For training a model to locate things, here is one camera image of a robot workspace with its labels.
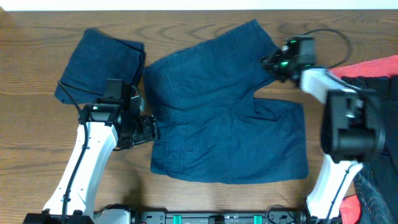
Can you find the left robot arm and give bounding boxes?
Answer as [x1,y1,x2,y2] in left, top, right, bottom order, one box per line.
[24,79,158,223]

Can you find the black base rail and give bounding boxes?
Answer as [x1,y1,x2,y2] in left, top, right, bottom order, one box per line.
[94,205,311,224]

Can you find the folded navy blue shorts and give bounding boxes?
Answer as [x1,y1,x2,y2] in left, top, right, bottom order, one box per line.
[54,29,146,104]

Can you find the navy blue shorts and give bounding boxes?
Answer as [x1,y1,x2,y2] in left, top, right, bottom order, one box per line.
[144,20,308,184]
[54,29,146,104]

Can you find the red cloth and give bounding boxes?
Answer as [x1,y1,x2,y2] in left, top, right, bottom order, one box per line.
[329,55,398,224]

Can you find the black patterned garment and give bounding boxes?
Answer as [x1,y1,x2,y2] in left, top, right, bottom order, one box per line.
[343,76,397,223]

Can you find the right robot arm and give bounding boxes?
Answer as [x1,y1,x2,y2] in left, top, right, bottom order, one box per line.
[261,35,386,223]

